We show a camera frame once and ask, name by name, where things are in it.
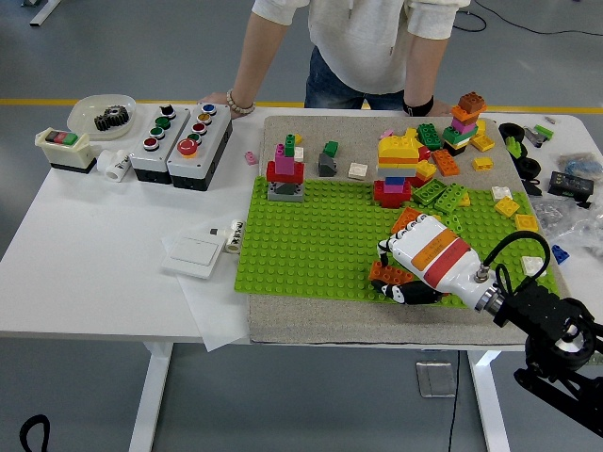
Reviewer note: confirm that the small black part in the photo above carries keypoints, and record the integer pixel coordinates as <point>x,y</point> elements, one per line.
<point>534,187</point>

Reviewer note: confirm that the translucent paper sheet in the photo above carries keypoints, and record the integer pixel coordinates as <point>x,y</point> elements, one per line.
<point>212,311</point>

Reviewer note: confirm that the grey four-button control box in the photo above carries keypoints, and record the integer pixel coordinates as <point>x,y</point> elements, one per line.
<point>151,162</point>

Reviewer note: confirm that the white plastic bowl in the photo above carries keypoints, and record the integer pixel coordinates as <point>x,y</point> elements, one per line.
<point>85,115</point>

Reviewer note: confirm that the white wall switch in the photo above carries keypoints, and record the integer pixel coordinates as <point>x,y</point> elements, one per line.
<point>190,254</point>

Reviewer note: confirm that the person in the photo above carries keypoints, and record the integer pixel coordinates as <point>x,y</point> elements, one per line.
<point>358,42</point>

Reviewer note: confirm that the yellow square brick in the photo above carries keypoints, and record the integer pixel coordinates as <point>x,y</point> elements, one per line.
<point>424,169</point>
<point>507,206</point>

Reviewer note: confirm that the green studded baseplate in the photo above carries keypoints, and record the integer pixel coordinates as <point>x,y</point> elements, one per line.
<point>306,245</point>

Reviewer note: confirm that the white pipe tee fitting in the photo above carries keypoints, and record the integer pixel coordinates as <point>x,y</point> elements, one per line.
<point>113,166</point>

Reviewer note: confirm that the dark green long brick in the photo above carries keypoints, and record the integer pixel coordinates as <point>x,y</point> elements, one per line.
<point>429,136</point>

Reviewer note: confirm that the black wristwatch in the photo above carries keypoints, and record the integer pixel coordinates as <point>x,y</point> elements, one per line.
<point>417,107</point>

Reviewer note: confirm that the grey-brown mat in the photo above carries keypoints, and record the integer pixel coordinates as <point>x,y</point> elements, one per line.
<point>330,322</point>

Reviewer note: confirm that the clear plastic bags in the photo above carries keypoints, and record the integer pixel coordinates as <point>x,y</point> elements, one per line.
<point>579,221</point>

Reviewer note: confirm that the white table leg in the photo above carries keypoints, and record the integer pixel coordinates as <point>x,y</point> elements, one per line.
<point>151,400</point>
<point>490,405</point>

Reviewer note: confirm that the orange long brick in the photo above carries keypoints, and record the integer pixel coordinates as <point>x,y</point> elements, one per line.
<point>404,217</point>
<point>446,163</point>
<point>388,273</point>

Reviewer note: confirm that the person's right forearm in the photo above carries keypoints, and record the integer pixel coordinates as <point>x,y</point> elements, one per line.
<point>256,56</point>

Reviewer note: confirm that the black toy tyre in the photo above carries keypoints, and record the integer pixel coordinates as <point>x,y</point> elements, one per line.
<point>522,166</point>
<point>503,129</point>

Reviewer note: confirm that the green toy plant piece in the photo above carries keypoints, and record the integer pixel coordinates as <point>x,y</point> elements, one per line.
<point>516,148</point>

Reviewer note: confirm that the small blue piece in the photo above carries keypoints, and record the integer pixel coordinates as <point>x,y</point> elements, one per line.
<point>560,254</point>

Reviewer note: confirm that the person's right hand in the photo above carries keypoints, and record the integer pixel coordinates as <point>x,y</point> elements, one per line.
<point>216,98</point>

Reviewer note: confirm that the plastic bag with blue parts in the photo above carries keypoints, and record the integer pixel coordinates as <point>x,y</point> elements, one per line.
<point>579,165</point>

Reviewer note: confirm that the brick tower with magenta middle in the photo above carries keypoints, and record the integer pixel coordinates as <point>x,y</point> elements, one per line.
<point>285,167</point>

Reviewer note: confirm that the small lime green brick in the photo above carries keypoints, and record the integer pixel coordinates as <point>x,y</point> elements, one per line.
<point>545,132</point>

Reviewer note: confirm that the grey emergency-stop control box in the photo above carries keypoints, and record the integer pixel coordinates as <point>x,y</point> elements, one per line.
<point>198,165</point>

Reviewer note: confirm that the grey toy piece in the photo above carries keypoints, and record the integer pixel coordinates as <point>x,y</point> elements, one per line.
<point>533,136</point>

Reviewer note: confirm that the black digital meter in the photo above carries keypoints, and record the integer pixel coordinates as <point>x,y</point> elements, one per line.
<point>570,184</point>

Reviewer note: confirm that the person's left hand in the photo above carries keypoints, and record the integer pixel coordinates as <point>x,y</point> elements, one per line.
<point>440,109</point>

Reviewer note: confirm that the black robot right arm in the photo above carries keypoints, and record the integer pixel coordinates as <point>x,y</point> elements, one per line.
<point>537,306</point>

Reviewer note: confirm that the metal floor socket plate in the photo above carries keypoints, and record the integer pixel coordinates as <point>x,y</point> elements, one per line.
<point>435,379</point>

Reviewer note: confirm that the grey metal frame foot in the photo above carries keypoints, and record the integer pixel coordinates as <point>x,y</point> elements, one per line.
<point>44,13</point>

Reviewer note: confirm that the person's left forearm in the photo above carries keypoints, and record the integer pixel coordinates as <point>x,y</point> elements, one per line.
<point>426,70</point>

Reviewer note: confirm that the small pink brick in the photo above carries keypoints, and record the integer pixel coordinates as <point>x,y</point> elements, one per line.
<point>251,158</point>

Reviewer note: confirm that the beige red-green switch box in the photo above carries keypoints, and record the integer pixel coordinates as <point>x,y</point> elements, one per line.
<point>66,153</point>

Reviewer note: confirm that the yellow flat brick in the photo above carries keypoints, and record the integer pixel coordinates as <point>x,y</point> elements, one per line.
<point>484,142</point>
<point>526,222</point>

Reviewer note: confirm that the brick tower with yellow top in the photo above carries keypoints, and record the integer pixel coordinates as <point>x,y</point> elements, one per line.
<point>396,153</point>

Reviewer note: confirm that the small white pipe fitting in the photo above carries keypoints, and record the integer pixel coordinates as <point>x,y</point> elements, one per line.
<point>233,237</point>

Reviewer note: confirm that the small yellow brick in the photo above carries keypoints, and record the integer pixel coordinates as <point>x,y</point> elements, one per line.
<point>465,199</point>
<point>483,164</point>

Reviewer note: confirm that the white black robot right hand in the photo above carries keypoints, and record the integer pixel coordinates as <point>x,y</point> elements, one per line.
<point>438,256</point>

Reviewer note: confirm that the lime green long brick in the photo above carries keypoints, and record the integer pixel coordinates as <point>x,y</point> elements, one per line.
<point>451,198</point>
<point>454,222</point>

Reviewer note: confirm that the black metal gear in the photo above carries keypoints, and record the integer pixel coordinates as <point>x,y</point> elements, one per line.
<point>112,118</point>

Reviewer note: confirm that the grey slope brick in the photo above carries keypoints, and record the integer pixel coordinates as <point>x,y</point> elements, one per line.
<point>327,166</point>

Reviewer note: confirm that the brick tower with brown top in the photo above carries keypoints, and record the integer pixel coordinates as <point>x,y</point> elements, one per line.
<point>466,122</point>

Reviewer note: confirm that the white square tile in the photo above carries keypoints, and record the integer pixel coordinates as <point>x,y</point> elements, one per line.
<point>532,264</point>
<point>500,192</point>
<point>358,170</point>

